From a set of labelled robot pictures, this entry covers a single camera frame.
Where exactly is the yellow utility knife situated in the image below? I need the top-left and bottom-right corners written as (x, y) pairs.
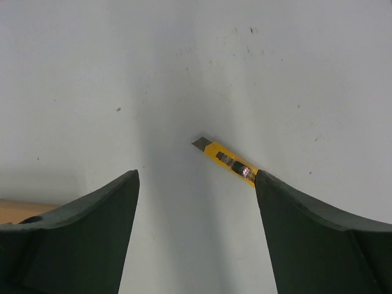
top-left (192, 137), bottom-right (258, 187)

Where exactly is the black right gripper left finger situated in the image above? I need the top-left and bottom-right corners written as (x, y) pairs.
top-left (1, 170), bottom-right (140, 293)

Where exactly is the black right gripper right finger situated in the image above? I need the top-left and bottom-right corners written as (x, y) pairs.
top-left (255, 170), bottom-right (391, 293)

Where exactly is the brown cardboard express box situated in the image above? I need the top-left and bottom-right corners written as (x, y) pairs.
top-left (0, 200), bottom-right (57, 224)

